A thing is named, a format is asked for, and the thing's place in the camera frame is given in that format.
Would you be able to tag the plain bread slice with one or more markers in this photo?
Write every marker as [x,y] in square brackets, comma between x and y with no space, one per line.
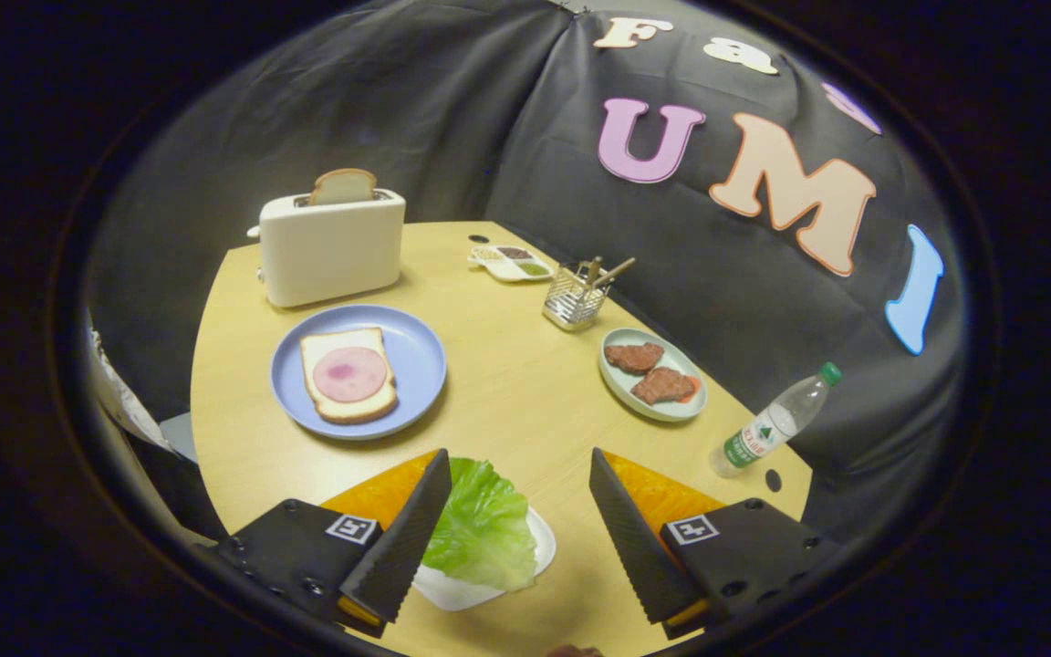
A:
[343,187]

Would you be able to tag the white toaster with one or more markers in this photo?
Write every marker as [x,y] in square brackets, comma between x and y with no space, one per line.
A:
[329,251]

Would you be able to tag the bread slice under ham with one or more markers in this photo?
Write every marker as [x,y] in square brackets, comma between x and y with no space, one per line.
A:
[334,339]

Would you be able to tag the brown meat patty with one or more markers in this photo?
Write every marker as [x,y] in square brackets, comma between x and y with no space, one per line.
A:
[635,357]
[662,385]

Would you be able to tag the clear water bottle green cap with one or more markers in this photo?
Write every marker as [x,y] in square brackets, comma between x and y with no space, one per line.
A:
[767,429]

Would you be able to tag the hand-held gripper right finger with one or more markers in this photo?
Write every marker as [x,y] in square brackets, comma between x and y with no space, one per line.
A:
[635,543]

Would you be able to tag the green lettuce leaf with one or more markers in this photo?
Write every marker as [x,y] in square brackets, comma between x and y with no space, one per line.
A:
[484,529]

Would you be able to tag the blue round plate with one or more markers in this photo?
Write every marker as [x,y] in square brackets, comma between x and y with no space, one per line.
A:
[421,356]

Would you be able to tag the pale green plate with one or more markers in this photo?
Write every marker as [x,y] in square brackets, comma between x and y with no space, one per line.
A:
[621,383]

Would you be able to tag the black backdrop cloth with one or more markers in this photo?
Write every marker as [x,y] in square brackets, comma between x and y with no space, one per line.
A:
[352,100]

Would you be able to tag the pink ham slice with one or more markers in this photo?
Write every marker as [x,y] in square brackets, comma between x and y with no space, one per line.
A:
[349,374]

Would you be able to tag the white divided seasoning tray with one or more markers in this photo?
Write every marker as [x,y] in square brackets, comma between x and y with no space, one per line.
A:
[507,268]

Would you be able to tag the wooden utensil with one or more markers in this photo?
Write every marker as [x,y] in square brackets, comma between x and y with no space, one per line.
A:
[591,270]
[617,270]

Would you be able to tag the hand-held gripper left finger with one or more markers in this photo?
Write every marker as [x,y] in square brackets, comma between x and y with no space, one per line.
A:
[402,543]

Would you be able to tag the white crumpled bag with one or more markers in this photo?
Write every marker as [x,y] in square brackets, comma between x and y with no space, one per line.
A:
[124,401]

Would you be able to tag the white square plate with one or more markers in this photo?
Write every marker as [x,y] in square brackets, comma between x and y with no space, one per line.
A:
[452,595]

